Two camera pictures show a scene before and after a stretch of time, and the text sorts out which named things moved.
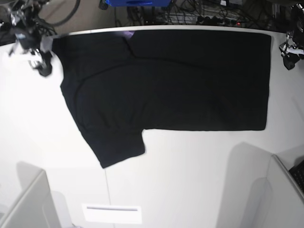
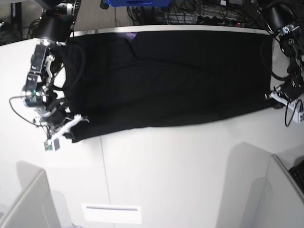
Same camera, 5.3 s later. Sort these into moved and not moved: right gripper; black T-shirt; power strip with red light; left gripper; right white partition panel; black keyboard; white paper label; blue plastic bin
Moved: right gripper; black T-shirt; left gripper
Not moved: blue plastic bin; power strip with red light; right white partition panel; white paper label; black keyboard
